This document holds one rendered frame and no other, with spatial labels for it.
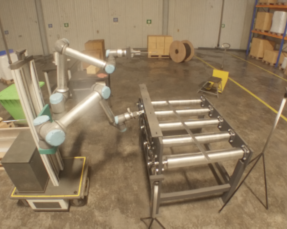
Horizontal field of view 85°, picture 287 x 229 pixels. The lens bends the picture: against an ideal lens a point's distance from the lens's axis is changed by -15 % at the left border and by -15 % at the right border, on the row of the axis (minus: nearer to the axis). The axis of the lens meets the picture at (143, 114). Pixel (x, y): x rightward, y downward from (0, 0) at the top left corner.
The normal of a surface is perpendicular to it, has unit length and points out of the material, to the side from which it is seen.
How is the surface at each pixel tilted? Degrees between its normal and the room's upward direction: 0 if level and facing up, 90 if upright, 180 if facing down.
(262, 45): 90
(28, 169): 90
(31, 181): 90
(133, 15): 90
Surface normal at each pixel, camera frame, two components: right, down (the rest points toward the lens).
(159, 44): 0.04, 0.51
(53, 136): 0.73, 0.36
